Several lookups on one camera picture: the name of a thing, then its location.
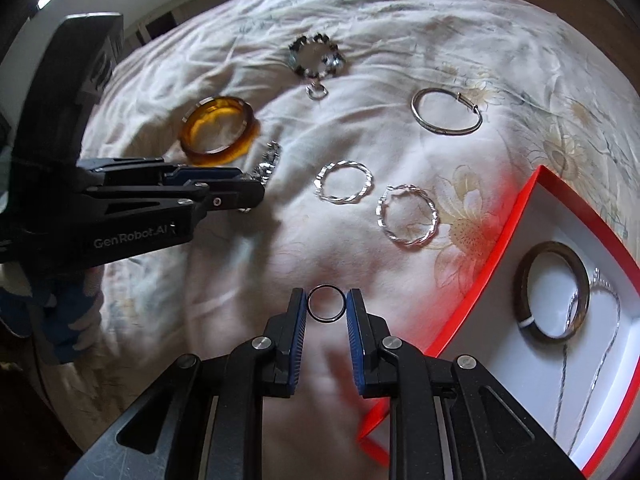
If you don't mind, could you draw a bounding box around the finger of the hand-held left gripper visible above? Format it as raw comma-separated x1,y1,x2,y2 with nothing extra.
85,181,266,215
75,156,243,185

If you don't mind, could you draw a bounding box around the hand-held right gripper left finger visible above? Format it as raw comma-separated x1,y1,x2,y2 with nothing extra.
65,287,307,480

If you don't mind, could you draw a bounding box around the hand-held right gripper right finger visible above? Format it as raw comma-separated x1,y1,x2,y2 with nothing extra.
346,288,586,480

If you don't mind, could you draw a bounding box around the amber resin bangle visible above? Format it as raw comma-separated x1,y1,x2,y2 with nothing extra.
179,96,261,167

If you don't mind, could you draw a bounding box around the thin black ring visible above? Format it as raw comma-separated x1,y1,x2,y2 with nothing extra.
307,285,347,321

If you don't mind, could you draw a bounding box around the silver chain bracelet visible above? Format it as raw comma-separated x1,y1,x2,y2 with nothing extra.
235,141,283,213

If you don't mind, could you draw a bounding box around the twisted silver hoop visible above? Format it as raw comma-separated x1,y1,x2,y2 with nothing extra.
376,184,440,249
312,159,375,206

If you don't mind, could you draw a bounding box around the red jewelry box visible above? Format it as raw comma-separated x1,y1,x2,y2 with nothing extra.
356,165,640,478

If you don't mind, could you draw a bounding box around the brown and crystal bead bracelet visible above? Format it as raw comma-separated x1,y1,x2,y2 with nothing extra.
288,32,347,80

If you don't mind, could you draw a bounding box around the person's left hand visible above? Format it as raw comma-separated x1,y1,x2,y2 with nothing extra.
0,260,104,366

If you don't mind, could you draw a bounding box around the floral bedsheet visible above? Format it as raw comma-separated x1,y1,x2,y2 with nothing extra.
37,0,640,480

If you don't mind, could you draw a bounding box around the dark brown bangle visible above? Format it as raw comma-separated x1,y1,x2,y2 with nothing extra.
515,241,592,345

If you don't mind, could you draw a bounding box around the plain silver bangle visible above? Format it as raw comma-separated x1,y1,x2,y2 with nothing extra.
411,87,484,136

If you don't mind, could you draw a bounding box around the low white wall cabinet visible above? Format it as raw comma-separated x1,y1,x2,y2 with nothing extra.
122,0,261,48

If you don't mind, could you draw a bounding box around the silver chain necklace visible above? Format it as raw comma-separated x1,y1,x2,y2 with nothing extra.
550,267,626,453

